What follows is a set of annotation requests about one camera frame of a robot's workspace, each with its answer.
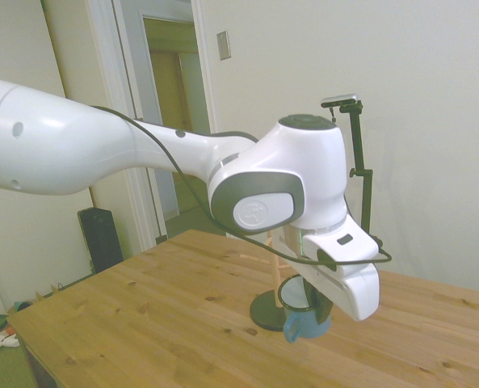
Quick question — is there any black tower heater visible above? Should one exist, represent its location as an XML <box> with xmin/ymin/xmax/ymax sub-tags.
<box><xmin>77</xmin><ymin>206</ymin><xmax>124</xmax><ymax>276</ymax></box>

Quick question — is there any grey exterior camera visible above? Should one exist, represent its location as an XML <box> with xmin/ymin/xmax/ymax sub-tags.
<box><xmin>321</xmin><ymin>93</ymin><xmax>360</xmax><ymax>108</ymax></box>

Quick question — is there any white door frame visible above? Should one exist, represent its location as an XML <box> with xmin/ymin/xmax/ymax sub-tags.
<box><xmin>85</xmin><ymin>0</ymin><xmax>219</xmax><ymax>259</ymax></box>

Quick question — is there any wooden mug tree black base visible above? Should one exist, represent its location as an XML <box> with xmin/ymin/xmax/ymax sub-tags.
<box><xmin>241</xmin><ymin>230</ymin><xmax>300</xmax><ymax>332</ymax></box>

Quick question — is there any grey wall switch plate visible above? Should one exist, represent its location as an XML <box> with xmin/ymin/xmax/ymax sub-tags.
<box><xmin>216</xmin><ymin>30</ymin><xmax>232</xmax><ymax>62</ymax></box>

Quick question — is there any blue enamel mug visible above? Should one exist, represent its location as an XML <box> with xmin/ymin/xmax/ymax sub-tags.
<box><xmin>277</xmin><ymin>274</ymin><xmax>333</xmax><ymax>344</ymax></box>

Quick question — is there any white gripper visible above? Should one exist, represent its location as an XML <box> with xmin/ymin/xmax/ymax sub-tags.
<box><xmin>296</xmin><ymin>214</ymin><xmax>382</xmax><ymax>325</ymax></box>

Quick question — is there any black camera stand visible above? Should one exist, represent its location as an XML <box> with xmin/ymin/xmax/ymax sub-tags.
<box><xmin>337</xmin><ymin>100</ymin><xmax>376</xmax><ymax>240</ymax></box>

